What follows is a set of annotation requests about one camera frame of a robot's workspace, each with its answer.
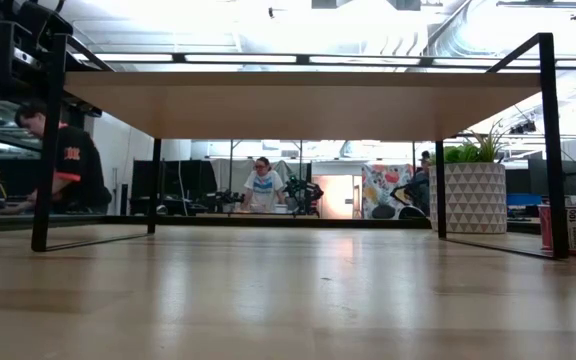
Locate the white floral print cloth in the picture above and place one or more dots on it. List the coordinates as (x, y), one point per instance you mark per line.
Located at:
(383, 182)

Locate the black computer monitor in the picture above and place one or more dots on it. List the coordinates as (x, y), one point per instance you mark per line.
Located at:
(571, 177)

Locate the succulent in triangle-patterned white pot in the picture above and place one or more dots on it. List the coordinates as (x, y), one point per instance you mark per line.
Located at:
(473, 200)

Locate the wooden shelf with black frame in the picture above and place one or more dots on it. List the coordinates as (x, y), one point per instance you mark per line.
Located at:
(298, 110)

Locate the ceiling light track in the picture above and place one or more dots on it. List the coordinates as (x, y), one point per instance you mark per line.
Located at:
(538, 4)

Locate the black partition panel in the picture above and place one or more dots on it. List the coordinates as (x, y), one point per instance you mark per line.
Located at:
(193, 180)

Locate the blue bin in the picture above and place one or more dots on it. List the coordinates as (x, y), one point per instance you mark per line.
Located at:
(523, 200)

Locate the grey curtain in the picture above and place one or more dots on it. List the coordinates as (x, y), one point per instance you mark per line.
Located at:
(228, 172)

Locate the black aluminium rig frame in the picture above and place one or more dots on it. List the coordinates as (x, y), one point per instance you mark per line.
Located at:
(268, 222)

